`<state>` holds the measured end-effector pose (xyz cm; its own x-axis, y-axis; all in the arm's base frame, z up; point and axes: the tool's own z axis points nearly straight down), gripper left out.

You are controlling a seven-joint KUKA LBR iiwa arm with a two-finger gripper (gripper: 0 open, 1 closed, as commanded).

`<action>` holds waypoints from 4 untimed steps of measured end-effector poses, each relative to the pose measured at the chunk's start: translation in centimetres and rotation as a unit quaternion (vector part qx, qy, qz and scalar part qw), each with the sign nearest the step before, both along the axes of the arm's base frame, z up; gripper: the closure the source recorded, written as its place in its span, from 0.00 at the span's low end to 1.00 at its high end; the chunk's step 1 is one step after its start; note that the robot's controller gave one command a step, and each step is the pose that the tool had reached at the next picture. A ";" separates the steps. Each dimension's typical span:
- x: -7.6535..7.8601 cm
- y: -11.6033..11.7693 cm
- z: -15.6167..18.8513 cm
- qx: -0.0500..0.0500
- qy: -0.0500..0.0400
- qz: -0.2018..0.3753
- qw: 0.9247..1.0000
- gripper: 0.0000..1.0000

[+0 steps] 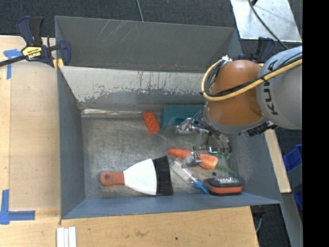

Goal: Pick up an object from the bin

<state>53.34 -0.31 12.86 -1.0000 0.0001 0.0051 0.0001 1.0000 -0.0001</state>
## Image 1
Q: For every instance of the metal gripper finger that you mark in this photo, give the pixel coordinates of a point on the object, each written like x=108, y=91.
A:
x=186, y=127
x=191, y=159

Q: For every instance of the orange toy carrot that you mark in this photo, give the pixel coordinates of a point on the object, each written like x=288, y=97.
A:
x=209, y=161

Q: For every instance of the clear tube with blue tip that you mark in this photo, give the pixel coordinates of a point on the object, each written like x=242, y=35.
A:
x=189, y=177

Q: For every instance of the teal box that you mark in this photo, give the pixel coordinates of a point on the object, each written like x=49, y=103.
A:
x=174, y=113

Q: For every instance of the orange toy brick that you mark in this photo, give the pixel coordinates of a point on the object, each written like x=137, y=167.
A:
x=151, y=122

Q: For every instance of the orange and black work light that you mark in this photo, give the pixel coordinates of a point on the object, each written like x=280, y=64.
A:
x=223, y=186

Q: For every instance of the orange white black brush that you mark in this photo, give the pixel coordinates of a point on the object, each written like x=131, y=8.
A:
x=140, y=177

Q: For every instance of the grey metal bin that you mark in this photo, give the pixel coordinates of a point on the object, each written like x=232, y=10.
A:
x=115, y=138

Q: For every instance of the pale wood board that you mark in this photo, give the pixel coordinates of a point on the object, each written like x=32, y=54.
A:
x=33, y=138

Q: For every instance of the black cylinder on white bracket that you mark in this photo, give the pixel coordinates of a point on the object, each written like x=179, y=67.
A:
x=259, y=129

